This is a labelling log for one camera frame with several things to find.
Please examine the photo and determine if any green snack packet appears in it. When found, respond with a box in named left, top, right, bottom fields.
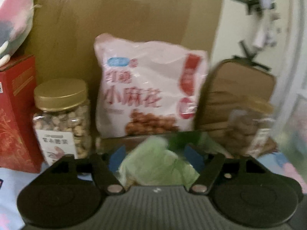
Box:
left=118, top=136, right=199, bottom=189

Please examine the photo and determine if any dark green sheep box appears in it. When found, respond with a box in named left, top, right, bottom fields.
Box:
left=96, top=130, right=233, bottom=158

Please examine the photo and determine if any walnut jar gold lid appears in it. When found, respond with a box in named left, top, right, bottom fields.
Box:
left=223, top=94, right=275, bottom=159

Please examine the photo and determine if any red gift box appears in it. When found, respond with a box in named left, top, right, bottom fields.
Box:
left=0, top=56, right=44, bottom=173

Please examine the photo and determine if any nut jar gold lid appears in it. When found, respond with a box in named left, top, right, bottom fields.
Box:
left=32, top=77, right=93, bottom=167

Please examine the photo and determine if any brown padded case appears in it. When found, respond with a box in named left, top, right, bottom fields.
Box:
left=194, top=57, right=279, bottom=157

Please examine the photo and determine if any pink white snack bag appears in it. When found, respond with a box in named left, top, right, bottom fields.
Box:
left=94, top=33, right=209, bottom=138

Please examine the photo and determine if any frosted glass door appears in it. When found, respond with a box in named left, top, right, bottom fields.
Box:
left=272, top=0, right=306, bottom=175

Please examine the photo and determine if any white power strip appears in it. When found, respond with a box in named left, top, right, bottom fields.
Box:
left=252, top=0, right=280, bottom=50

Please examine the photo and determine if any large brown cardboard box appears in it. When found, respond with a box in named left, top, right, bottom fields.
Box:
left=23, top=0, right=225, bottom=135

